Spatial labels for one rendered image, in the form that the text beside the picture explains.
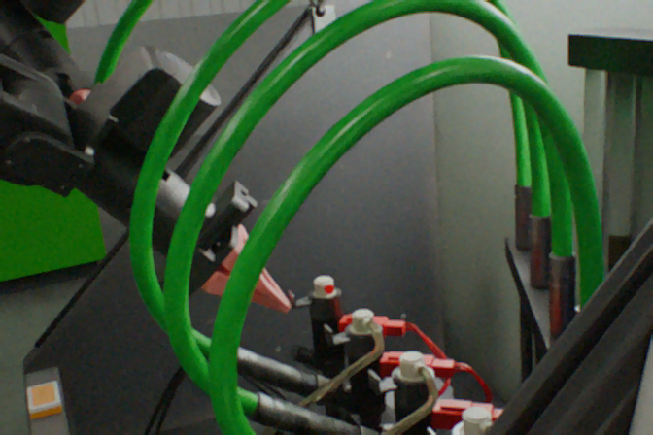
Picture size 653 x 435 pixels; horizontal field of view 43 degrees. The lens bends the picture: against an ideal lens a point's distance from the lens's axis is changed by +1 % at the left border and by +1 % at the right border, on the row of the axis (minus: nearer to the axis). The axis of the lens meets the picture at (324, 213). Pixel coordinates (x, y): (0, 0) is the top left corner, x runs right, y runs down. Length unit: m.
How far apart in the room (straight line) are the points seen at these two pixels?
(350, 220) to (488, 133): 0.21
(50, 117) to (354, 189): 0.52
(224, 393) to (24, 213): 3.56
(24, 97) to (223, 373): 0.28
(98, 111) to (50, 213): 3.35
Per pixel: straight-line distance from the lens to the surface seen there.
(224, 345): 0.40
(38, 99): 0.61
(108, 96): 0.62
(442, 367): 0.62
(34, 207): 3.95
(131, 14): 0.73
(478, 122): 0.96
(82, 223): 3.99
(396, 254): 1.08
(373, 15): 0.48
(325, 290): 0.68
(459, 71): 0.41
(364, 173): 1.03
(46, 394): 0.91
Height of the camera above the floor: 1.37
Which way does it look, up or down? 17 degrees down
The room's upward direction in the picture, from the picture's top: 5 degrees counter-clockwise
